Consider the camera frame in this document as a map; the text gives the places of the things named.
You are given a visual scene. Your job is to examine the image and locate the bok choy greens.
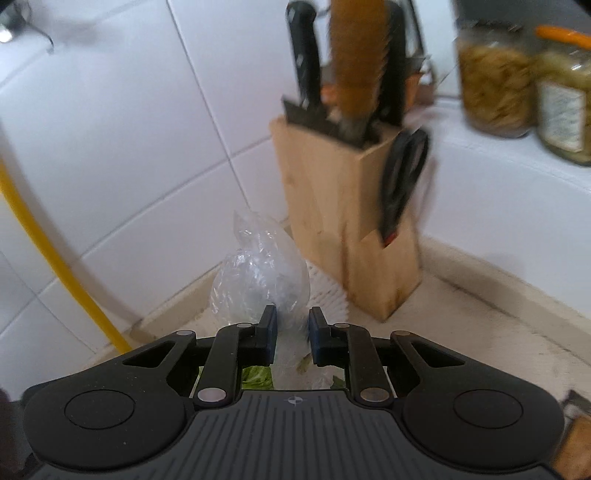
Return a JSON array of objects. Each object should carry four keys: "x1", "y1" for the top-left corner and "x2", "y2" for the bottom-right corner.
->
[{"x1": 240, "y1": 354, "x2": 346, "y2": 390}]

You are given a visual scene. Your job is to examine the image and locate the white foam net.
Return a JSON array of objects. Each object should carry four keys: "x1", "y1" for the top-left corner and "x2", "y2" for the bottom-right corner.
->
[{"x1": 307, "y1": 261, "x2": 349, "y2": 324}]

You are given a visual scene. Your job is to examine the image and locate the clear plastic bag with vegetables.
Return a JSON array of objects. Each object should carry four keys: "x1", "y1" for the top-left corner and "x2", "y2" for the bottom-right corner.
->
[{"x1": 208, "y1": 209, "x2": 348, "y2": 392}]

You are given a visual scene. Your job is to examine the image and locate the wooden knife block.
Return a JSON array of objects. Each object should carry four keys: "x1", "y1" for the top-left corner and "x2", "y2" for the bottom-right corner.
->
[{"x1": 270, "y1": 117, "x2": 422, "y2": 321}]

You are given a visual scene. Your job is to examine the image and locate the black scissors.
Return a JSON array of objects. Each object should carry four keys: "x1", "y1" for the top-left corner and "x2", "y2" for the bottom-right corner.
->
[{"x1": 380, "y1": 128, "x2": 430, "y2": 246}]

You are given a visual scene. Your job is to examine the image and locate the wooden cutting board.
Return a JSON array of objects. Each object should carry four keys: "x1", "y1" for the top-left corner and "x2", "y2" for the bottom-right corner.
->
[{"x1": 553, "y1": 390, "x2": 591, "y2": 480}]

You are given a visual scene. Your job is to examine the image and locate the yellow vertical pipe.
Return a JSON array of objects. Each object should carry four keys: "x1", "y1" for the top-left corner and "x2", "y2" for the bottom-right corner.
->
[{"x1": 1, "y1": 160, "x2": 132, "y2": 354}]

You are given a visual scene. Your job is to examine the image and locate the glass jar of pickles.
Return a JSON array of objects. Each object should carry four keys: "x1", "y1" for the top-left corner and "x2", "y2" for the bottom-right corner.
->
[{"x1": 456, "y1": 19, "x2": 534, "y2": 138}]

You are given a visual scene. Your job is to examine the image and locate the orange lid glass jar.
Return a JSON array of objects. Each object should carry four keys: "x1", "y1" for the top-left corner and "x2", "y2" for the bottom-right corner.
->
[{"x1": 534, "y1": 25, "x2": 590, "y2": 166}]

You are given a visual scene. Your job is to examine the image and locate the black handled knife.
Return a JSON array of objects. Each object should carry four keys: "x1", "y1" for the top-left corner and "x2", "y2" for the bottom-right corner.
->
[{"x1": 281, "y1": 1, "x2": 339, "y2": 139}]

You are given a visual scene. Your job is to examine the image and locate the dark handled knife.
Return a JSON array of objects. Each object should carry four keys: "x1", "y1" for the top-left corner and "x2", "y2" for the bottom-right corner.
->
[{"x1": 376, "y1": 1, "x2": 407, "y2": 127}]

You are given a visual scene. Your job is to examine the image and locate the wooden handled knife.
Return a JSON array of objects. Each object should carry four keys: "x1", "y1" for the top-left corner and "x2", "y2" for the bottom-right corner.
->
[{"x1": 329, "y1": 0, "x2": 389, "y2": 145}]

